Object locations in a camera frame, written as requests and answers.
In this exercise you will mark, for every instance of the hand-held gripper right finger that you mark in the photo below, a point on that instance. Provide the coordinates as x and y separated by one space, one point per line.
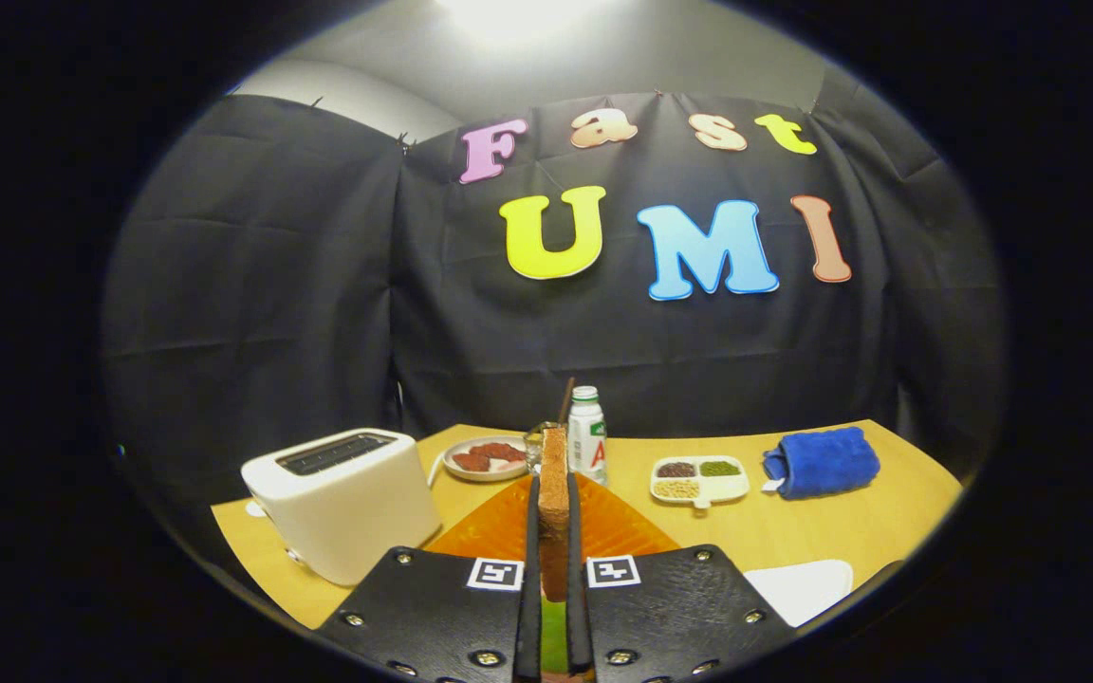
580 626

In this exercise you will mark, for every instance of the pile of yellow soybeans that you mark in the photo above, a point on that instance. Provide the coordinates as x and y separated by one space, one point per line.
676 489

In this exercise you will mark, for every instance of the red meat slices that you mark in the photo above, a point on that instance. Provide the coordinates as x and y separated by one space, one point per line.
490 454

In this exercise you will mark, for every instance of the white divided tray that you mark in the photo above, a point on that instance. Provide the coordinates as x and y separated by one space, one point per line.
727 489

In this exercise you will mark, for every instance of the wooden stick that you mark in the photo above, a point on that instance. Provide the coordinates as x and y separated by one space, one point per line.
565 398

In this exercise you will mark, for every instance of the toasted bread slice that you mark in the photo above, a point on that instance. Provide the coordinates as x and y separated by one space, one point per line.
554 484

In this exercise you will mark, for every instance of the green lettuce leaf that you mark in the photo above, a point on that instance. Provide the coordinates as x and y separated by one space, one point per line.
554 631

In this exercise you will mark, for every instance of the small white plate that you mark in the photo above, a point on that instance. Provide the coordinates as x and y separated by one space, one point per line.
499 475

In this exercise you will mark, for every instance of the white toaster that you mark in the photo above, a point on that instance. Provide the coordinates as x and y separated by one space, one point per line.
347 512

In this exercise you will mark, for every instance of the white drink bottle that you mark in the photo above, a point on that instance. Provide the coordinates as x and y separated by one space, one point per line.
588 441

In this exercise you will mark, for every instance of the pile of green beans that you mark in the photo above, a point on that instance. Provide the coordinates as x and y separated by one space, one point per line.
719 468

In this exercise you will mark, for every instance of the black backdrop cloth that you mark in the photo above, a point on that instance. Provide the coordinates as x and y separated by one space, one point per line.
271 285

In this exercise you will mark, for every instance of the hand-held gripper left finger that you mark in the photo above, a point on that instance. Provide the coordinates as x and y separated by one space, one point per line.
529 626

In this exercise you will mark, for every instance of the blue towel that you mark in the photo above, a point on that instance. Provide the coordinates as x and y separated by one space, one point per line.
826 462

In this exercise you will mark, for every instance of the pile of dark red beans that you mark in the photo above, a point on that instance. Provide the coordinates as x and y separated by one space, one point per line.
676 470

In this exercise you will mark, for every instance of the white flat plate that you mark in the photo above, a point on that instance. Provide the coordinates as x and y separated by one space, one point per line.
803 588

